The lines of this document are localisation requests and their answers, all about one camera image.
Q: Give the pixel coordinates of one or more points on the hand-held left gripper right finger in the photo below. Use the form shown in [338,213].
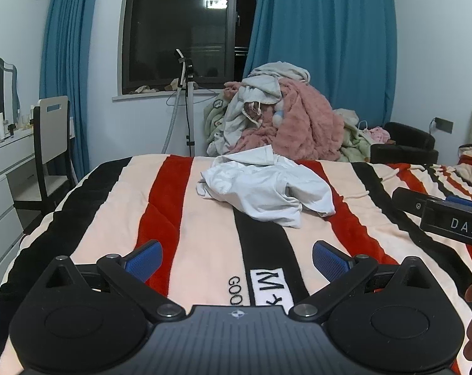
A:
[329,259]

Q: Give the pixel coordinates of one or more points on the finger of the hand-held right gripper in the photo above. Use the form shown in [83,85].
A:
[462,201]
[409,201]

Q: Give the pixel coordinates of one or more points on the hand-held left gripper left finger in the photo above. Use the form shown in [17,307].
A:
[144,261]

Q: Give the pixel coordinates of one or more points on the white shirt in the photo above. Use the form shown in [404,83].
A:
[259,187]

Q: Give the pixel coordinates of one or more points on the black armchair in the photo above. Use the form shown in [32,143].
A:
[405,144]

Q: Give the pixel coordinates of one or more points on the striped fleece blanket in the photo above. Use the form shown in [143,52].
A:
[204,222]

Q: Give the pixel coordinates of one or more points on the small pink cloth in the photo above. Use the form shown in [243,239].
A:
[378,134]

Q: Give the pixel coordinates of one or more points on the pale green blanket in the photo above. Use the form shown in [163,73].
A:
[355,144]

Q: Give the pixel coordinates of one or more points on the pink fluffy blanket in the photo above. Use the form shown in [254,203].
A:
[306,125]

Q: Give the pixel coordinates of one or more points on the black and white chair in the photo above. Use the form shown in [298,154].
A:
[52,136]

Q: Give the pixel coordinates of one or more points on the green patterned cloth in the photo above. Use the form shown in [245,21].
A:
[214,121]

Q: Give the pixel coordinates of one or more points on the white dresser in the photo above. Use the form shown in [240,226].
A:
[3,187]

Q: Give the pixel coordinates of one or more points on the white tripod stand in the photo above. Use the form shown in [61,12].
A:
[189,105]

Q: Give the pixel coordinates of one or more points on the small beige cloth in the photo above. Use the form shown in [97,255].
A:
[144,90]

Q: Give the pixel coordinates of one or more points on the light grey hoodie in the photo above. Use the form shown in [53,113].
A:
[243,105]

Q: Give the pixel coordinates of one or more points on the blue curtain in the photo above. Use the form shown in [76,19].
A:
[329,39]
[66,54]

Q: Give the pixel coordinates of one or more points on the row of cosmetic bottles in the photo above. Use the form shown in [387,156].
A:
[1,123]

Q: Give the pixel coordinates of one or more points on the dark window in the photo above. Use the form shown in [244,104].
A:
[181,27]

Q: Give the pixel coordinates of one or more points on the black wall socket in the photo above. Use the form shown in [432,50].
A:
[444,125]

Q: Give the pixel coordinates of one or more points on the wavy frame mirror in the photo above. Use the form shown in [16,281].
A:
[1,90]

